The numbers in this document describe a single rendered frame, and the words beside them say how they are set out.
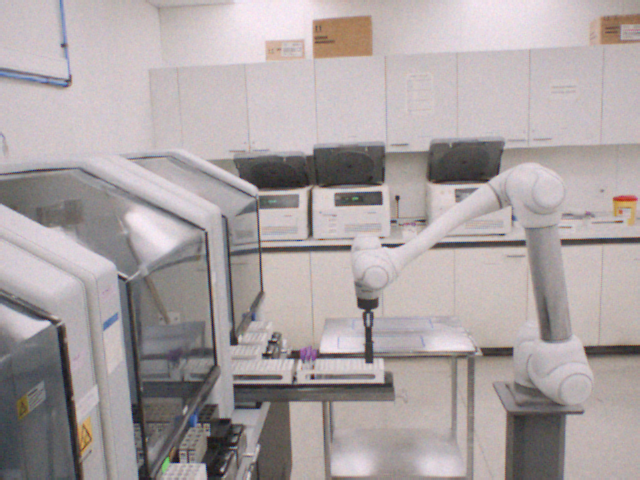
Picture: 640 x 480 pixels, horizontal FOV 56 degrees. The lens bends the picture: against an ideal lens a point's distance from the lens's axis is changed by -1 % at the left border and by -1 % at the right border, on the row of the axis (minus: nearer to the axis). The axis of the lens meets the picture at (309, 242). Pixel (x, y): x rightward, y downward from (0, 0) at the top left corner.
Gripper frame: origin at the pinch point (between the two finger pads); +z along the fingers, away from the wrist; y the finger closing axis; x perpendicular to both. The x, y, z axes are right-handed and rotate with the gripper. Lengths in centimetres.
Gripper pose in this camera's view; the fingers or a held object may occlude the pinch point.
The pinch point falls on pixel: (368, 353)
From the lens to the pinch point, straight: 215.3
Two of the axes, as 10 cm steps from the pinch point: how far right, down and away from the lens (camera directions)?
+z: 0.4, 9.8, 1.7
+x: 10.0, -0.3, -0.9
